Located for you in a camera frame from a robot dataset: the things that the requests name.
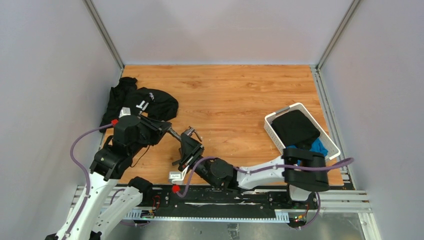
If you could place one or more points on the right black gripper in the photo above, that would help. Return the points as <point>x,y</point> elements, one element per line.
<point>189,144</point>

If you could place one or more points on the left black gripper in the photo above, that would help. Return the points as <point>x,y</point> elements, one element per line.
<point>158,128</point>

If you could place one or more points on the grey faucet with lever handle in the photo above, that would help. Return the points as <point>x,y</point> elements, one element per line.
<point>190,131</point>

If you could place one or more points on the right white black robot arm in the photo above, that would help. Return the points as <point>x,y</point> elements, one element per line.
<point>303,171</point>

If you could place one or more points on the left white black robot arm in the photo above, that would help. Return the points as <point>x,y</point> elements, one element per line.
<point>88,221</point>

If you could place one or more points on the black cloth with white print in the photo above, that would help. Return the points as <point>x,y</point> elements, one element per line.
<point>157,104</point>

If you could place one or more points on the black cloth in basket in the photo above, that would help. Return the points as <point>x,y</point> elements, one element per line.
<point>294,125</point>

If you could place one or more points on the blue cloth in basket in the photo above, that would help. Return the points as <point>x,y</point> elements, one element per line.
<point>319,147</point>

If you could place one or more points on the white plastic basket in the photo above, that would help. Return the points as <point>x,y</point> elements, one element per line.
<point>328,143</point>

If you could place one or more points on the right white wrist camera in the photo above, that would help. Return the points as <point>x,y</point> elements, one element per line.
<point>177,177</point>

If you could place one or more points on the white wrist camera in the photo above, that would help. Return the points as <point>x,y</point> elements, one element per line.
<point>177,177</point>
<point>125,111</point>

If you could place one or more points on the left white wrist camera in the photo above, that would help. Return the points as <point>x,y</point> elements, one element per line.
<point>125,111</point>

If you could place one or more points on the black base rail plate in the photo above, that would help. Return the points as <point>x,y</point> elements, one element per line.
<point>207,204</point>

